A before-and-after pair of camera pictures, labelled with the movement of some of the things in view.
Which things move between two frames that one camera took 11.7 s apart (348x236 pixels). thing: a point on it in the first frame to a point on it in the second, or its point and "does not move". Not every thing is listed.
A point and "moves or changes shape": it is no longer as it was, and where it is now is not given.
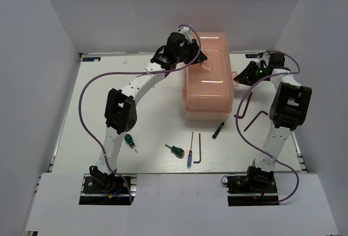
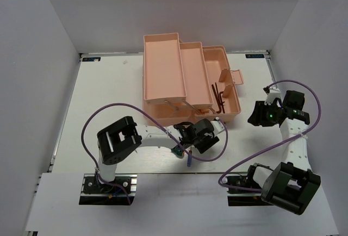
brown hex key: [254, 120] moves or changes shape
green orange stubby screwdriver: [178, 151] does not move
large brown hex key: [241, 117] to [220, 109]
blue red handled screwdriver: [189, 159] does not move
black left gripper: [192, 44] to [210, 140]
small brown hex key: [200, 152] moves or changes shape
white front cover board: [181, 204] does not move
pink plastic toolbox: [208, 86] moves or changes shape
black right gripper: [247, 76] to [257, 117]
